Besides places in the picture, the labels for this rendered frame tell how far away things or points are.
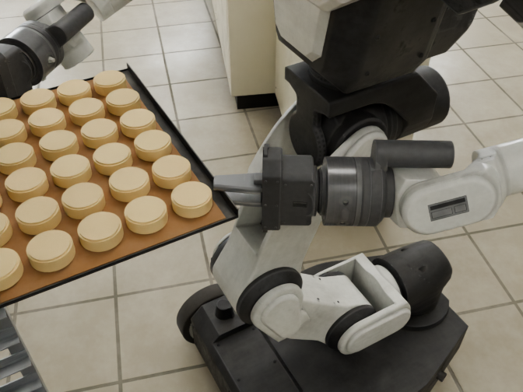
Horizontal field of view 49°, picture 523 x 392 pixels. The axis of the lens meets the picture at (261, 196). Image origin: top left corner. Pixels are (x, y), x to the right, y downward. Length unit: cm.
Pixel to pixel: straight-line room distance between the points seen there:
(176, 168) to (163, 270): 118
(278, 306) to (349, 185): 44
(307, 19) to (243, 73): 165
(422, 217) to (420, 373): 86
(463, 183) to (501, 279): 133
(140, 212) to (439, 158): 36
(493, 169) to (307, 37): 31
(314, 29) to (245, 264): 47
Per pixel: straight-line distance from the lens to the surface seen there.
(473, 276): 199
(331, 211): 70
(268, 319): 110
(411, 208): 70
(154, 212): 69
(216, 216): 70
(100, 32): 332
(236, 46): 239
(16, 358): 141
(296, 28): 85
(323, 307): 129
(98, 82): 94
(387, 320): 141
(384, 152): 71
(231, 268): 111
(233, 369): 146
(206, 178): 76
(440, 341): 159
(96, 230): 68
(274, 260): 106
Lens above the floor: 144
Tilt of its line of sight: 43 degrees down
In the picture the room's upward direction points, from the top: straight up
